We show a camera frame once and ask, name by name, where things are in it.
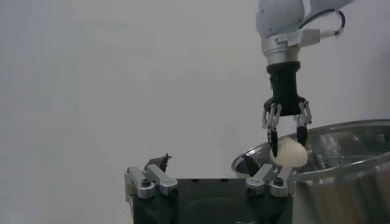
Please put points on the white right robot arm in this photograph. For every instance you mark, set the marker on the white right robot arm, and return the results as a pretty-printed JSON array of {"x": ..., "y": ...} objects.
[{"x": 280, "y": 18}]

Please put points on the white steamed baozi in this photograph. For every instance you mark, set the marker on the white steamed baozi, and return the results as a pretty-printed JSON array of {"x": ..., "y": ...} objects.
[{"x": 289, "y": 155}]

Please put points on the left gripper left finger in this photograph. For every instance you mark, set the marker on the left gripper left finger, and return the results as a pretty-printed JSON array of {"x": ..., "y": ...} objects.
[{"x": 158, "y": 179}]

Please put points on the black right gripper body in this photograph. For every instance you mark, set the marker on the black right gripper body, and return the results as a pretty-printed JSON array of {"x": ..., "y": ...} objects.
[{"x": 285, "y": 91}]

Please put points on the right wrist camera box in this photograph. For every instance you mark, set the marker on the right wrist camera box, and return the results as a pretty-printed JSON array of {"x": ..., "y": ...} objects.
[{"x": 310, "y": 37}]

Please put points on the perforated steel steamer basket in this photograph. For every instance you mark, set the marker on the perforated steel steamer basket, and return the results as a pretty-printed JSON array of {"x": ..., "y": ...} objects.
[{"x": 350, "y": 198}]

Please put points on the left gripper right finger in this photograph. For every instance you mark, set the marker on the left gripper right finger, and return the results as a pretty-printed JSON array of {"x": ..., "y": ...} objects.
[{"x": 259, "y": 179}]

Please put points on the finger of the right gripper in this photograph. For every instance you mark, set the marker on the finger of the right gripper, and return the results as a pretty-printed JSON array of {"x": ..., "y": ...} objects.
[
  {"x": 273, "y": 140},
  {"x": 302, "y": 135}
]

